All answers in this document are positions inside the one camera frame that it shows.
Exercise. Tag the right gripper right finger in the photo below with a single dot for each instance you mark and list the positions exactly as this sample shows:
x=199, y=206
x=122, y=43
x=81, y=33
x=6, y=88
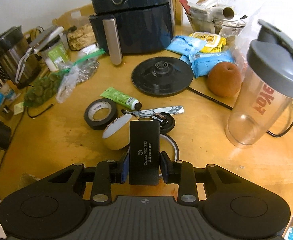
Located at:
x=180, y=173

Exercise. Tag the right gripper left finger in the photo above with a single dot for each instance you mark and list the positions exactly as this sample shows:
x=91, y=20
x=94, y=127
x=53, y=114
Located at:
x=107, y=173

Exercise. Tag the amber kapton tape roll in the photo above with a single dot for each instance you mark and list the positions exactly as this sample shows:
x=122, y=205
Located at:
x=167, y=143

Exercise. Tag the shiba dog plush case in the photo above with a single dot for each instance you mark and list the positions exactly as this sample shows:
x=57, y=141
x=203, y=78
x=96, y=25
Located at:
x=116, y=135

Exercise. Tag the small black round plug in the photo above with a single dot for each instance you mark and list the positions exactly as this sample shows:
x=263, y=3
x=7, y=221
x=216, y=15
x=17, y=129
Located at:
x=166, y=122

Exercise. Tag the black rectangular box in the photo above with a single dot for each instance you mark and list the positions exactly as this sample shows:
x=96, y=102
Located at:
x=144, y=153

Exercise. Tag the black tape roll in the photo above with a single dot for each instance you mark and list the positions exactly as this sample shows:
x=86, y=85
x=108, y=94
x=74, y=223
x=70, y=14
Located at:
x=100, y=113

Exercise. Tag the green cream tube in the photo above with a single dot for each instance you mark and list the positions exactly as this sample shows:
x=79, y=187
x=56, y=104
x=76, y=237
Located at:
x=121, y=98

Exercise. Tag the green net bag of nuts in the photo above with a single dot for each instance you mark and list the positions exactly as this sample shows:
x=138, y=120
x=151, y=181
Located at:
x=42, y=90

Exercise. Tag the marble pattern flat bar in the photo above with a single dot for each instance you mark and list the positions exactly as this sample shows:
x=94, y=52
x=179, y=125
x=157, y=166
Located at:
x=147, y=113

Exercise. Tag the steel electric kettle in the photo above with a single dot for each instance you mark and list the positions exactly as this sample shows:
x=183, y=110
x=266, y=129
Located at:
x=13, y=45

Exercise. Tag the white tub green label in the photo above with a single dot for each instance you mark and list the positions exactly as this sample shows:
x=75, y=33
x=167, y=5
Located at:
x=54, y=53

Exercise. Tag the clear plastic bag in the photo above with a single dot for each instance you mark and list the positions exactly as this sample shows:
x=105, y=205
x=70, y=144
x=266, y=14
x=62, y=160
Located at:
x=77, y=72

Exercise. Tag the black kettle base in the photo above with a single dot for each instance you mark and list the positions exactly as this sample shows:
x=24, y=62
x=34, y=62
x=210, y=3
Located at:
x=162, y=76

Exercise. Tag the brown round pear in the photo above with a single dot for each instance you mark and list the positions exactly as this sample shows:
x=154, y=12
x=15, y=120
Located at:
x=224, y=79

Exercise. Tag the grey power bank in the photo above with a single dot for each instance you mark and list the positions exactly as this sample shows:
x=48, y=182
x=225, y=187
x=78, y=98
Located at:
x=40, y=41

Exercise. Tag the blue wipes pack right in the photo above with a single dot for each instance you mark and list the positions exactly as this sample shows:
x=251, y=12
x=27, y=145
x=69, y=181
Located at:
x=202, y=63

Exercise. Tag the blue wipes pack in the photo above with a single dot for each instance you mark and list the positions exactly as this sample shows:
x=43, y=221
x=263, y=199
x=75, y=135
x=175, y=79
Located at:
x=202, y=63
x=186, y=45

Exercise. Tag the blue wipes pack left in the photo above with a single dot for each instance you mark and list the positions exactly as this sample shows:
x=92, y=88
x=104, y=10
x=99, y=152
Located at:
x=186, y=45

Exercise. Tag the brown bark slab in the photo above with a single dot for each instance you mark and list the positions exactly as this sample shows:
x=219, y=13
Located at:
x=81, y=38

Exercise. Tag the yellow wipes pack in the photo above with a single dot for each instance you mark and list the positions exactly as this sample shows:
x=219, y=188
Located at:
x=214, y=42

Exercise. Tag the clear shaker bottle grey lid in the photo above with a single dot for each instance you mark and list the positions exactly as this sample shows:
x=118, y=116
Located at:
x=267, y=88

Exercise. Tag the dark blue air fryer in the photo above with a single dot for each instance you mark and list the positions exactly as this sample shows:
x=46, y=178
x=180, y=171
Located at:
x=127, y=27

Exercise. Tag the glass bowl with clutter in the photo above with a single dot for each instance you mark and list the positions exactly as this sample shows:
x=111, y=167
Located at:
x=211, y=16

